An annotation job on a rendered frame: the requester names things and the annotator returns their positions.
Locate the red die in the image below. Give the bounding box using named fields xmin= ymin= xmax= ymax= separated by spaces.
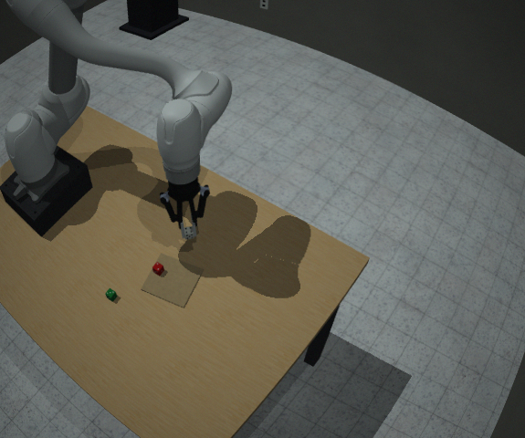
xmin=152 ymin=262 xmax=164 ymax=276

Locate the tan square mat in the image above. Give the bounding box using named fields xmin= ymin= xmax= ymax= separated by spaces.
xmin=141 ymin=253 xmax=204 ymax=308

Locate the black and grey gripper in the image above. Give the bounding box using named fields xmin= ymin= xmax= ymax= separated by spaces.
xmin=160 ymin=177 xmax=210 ymax=238

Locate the white die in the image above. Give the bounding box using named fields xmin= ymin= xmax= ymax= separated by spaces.
xmin=184 ymin=226 xmax=194 ymax=239

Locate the green die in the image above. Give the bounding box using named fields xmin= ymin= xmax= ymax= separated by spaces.
xmin=106 ymin=288 xmax=117 ymax=302

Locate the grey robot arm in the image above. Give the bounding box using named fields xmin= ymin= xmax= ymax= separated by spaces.
xmin=5 ymin=0 xmax=232 ymax=203

